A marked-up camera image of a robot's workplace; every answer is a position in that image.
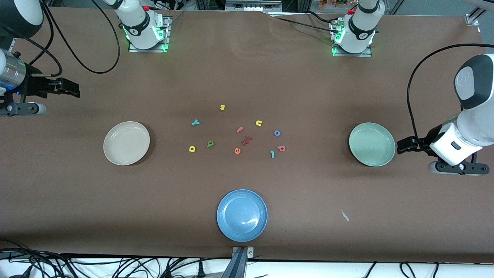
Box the brown paper table cover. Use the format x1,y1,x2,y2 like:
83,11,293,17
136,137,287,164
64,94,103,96
0,6,494,264

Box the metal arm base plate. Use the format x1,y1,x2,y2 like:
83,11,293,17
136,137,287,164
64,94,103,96
129,15,171,53
331,19,373,58

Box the long looping black cable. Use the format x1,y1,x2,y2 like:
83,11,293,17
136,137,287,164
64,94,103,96
41,0,120,74
407,43,494,140

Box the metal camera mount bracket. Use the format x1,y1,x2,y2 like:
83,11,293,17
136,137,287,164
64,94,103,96
222,246,255,278

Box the blue plate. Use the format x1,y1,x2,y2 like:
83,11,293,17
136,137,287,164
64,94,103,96
216,189,268,243

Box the pale green plate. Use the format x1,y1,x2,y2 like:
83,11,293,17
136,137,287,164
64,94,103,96
349,122,396,167

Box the black cable on table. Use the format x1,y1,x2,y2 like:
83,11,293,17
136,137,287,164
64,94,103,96
266,11,340,35

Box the grey power strip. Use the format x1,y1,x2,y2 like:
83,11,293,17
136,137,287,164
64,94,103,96
225,0,283,12

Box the curled black cable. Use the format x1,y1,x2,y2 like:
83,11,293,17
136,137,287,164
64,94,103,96
399,262,439,278

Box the beige brown plate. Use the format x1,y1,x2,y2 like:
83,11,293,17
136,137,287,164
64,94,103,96
103,121,151,166

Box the tangled black cables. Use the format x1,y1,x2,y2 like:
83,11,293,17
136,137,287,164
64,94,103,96
0,239,232,278

